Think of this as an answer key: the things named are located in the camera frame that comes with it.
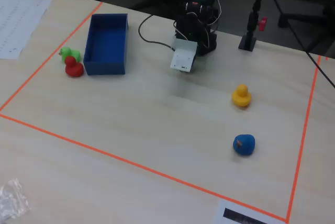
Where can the red clamp knob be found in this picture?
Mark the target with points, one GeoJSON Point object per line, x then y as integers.
{"type": "Point", "coordinates": [262, 23]}

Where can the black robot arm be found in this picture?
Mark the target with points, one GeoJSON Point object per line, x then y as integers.
{"type": "Point", "coordinates": [201, 1]}

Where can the red rubber duck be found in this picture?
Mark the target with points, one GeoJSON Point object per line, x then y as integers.
{"type": "Point", "coordinates": [74, 70]}

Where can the green rubber duck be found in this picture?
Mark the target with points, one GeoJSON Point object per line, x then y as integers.
{"type": "Point", "coordinates": [68, 51]}

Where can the orange tape strip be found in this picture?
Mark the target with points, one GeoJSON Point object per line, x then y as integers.
{"type": "Point", "coordinates": [26, 82]}
{"type": "Point", "coordinates": [305, 129]}
{"type": "Point", "coordinates": [78, 143]}

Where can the printed white paper sheet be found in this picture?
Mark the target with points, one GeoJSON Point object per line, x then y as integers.
{"type": "Point", "coordinates": [18, 25]}

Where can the white paper with black bar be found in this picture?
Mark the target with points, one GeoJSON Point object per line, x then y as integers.
{"type": "Point", "coordinates": [222, 208]}

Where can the blue rubber duck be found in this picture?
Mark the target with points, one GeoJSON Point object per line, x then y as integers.
{"type": "Point", "coordinates": [246, 145]}

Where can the yellow rubber duck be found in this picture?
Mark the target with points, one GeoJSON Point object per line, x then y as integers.
{"type": "Point", "coordinates": [241, 98]}

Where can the black office chair base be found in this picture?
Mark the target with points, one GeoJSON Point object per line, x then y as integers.
{"type": "Point", "coordinates": [284, 21]}

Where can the clear plastic bag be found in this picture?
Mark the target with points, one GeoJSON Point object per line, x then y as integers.
{"type": "Point", "coordinates": [11, 200]}

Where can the black camera stand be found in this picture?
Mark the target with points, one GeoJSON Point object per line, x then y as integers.
{"type": "Point", "coordinates": [247, 42]}

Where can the blue rectangular box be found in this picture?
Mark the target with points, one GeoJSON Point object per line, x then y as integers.
{"type": "Point", "coordinates": [104, 68]}

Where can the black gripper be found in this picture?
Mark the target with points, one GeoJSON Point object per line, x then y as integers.
{"type": "Point", "coordinates": [194, 65]}

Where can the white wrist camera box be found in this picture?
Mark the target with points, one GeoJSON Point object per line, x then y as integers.
{"type": "Point", "coordinates": [183, 56]}

